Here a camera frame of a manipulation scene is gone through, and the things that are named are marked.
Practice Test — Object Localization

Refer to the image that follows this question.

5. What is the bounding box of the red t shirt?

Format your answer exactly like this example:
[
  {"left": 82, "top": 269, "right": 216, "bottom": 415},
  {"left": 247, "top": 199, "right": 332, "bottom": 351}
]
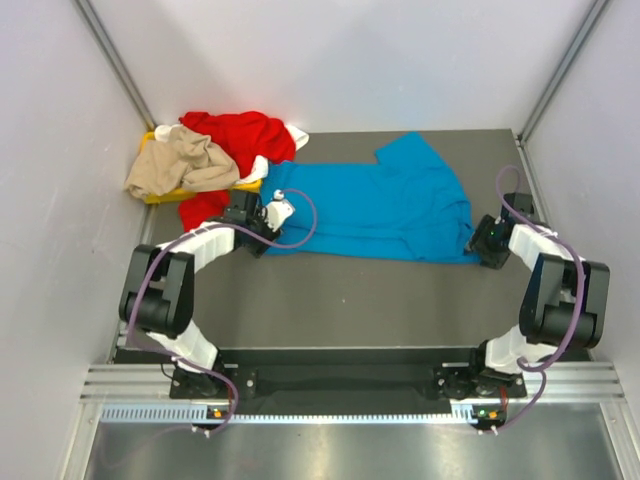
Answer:
[{"left": 178, "top": 111, "right": 296, "bottom": 231}]

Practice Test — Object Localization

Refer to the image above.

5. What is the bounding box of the right corner aluminium post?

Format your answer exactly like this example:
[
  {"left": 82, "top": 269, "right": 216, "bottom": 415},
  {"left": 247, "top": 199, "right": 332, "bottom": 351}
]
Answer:
[{"left": 516, "top": 0, "right": 612, "bottom": 146}]

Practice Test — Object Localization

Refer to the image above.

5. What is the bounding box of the white t shirt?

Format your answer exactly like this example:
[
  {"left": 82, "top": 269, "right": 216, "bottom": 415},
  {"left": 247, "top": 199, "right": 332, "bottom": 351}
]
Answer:
[{"left": 151, "top": 124, "right": 309, "bottom": 188}]

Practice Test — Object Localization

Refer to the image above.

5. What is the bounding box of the blue t shirt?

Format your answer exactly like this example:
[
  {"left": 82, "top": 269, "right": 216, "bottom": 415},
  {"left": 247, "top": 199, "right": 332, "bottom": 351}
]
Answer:
[{"left": 261, "top": 132, "right": 479, "bottom": 264}]

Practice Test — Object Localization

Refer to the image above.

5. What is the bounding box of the slotted cable duct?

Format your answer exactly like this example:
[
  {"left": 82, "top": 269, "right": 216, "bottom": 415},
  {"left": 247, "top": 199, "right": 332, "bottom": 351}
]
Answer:
[{"left": 99, "top": 403, "right": 506, "bottom": 425}]

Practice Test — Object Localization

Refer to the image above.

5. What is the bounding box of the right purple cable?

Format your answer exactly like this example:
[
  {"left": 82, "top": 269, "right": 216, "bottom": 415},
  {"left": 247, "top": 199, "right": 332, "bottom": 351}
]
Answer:
[{"left": 469, "top": 165, "right": 586, "bottom": 435}]

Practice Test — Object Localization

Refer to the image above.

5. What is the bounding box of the yellow plastic bin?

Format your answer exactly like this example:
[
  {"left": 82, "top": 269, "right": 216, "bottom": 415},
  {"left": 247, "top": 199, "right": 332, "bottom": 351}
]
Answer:
[{"left": 139, "top": 131, "right": 263, "bottom": 205}]

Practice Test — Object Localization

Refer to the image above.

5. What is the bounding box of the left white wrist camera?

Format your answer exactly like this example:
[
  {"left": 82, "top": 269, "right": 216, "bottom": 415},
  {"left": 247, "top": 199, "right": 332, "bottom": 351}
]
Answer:
[{"left": 265, "top": 189, "right": 295, "bottom": 232}]

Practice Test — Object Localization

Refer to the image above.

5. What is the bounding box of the purple cable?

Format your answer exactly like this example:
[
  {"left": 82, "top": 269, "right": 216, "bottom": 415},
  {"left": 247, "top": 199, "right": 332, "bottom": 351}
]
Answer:
[
  {"left": 94, "top": 187, "right": 319, "bottom": 466},
  {"left": 469, "top": 165, "right": 586, "bottom": 435}
]

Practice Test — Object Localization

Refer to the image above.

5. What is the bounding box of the left corner aluminium post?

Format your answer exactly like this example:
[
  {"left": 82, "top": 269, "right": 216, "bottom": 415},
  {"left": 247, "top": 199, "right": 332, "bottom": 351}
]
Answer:
[{"left": 71, "top": 0, "right": 156, "bottom": 131}]

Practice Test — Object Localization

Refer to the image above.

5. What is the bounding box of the corner aluminium post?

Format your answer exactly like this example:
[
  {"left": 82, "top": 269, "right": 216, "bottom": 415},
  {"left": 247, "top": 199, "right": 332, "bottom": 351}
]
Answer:
[
  {"left": 516, "top": 0, "right": 612, "bottom": 146},
  {"left": 71, "top": 0, "right": 156, "bottom": 131}
]

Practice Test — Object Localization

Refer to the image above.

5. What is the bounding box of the aluminium frame rail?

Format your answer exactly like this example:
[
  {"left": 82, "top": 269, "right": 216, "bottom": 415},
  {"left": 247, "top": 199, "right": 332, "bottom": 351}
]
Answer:
[{"left": 80, "top": 362, "right": 625, "bottom": 403}]

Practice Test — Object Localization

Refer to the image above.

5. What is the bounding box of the beige t shirt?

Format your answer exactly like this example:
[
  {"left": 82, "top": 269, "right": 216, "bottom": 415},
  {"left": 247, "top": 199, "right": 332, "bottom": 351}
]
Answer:
[{"left": 124, "top": 125, "right": 240, "bottom": 199}]

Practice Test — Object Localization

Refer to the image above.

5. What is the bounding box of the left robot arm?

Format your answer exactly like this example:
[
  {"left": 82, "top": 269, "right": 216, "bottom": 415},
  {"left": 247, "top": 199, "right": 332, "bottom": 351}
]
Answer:
[{"left": 118, "top": 191, "right": 295, "bottom": 398}]

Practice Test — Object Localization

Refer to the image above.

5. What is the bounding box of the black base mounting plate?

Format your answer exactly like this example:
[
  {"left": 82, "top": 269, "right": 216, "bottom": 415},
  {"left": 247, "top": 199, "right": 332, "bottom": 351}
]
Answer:
[{"left": 169, "top": 363, "right": 527, "bottom": 402}]

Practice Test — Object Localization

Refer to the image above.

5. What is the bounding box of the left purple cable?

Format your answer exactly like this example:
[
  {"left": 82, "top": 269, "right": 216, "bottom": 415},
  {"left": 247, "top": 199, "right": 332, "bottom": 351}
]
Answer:
[{"left": 94, "top": 187, "right": 319, "bottom": 466}]

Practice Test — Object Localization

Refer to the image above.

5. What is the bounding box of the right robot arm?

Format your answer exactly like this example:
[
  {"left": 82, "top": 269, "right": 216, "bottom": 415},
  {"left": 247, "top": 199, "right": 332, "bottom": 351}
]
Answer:
[{"left": 435, "top": 192, "right": 610, "bottom": 400}]

